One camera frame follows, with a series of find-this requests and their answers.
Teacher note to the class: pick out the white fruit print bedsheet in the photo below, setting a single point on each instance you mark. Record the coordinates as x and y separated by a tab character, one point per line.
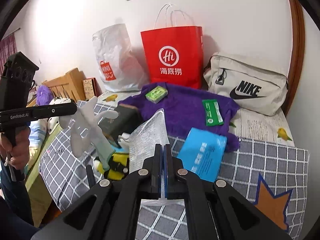
252	125

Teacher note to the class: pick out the green foil sachet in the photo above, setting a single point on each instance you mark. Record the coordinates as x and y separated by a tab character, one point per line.
212	112

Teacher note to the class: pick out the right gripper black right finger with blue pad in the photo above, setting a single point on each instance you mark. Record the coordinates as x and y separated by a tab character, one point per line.
173	187

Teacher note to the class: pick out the bubble wrap pouch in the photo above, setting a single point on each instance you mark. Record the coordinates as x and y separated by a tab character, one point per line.
142	145

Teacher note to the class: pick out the red paper shopping bag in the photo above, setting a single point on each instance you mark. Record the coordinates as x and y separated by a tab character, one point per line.
175	55

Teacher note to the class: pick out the dark green tea box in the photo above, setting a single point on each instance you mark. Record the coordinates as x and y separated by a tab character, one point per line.
129	118

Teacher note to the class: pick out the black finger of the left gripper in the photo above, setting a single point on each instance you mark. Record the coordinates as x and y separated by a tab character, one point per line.
63	109

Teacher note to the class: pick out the brown patterned box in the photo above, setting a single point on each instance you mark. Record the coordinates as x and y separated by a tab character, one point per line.
91	88

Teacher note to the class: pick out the yellow black strap band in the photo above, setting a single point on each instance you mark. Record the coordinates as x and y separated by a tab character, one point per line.
118	166

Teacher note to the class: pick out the small green tissue pack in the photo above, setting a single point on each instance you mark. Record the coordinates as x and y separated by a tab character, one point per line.
157	94

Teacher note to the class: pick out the purple plush toy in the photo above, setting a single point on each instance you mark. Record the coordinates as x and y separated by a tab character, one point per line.
44	96

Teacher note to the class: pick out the white spotted plush toy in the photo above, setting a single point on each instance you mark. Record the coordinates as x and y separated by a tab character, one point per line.
53	122

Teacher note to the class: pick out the purple fuzzy towel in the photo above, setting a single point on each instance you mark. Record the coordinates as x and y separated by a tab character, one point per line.
183	109

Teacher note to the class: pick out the beige Nike bag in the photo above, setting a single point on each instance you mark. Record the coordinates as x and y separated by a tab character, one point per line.
254	84

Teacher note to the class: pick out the wooden headboard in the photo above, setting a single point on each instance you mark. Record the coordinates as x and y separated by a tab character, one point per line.
68	86

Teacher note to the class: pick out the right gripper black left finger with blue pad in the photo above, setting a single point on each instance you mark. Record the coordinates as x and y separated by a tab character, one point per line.
151	183

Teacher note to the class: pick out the person's left hand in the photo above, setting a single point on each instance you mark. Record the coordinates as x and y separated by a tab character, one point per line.
20	153

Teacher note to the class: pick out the blue tissue pack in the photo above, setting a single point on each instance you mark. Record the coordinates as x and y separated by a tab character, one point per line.
202	153

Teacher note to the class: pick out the white plastic shopping bag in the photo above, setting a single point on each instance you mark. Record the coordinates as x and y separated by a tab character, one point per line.
119	69

